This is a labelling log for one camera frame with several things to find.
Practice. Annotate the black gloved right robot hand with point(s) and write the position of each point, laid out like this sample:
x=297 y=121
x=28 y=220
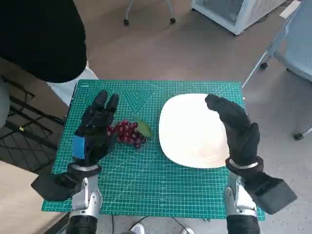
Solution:
x=241 y=136

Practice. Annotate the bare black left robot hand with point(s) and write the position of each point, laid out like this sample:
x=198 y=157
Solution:
x=95 y=136

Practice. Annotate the red toy grape bunch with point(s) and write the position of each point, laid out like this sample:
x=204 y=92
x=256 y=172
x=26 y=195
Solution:
x=126 y=132

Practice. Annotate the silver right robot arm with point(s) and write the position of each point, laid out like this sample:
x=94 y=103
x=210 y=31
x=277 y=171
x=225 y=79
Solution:
x=240 y=202

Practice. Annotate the white square plate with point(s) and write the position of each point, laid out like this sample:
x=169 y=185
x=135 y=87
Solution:
x=190 y=131

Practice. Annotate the green cutting mat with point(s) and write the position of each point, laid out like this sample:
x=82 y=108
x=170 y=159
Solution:
x=146 y=175

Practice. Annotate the light blue chair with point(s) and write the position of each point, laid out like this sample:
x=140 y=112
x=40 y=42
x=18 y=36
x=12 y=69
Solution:
x=299 y=53

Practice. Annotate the white shoe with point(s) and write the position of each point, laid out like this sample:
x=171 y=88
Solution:
x=187 y=230
x=137 y=229

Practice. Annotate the light wooden desk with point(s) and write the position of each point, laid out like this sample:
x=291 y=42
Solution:
x=14 y=207

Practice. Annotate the person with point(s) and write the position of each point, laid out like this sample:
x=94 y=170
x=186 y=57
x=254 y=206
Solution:
x=36 y=36

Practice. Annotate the rolling chair base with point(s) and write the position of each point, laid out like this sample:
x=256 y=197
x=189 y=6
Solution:
x=126 y=21

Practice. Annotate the white cabinet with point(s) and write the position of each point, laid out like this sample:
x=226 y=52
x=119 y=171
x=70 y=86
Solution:
x=219 y=12

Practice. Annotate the beige card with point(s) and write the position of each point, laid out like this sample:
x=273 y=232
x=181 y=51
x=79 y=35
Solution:
x=290 y=9

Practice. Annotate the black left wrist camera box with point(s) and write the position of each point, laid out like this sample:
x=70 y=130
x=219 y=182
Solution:
x=51 y=186

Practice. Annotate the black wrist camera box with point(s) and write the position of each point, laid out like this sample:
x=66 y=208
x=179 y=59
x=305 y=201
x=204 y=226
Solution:
x=51 y=186
x=275 y=195

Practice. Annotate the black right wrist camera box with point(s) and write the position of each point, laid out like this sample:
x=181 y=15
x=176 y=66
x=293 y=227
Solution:
x=275 y=195

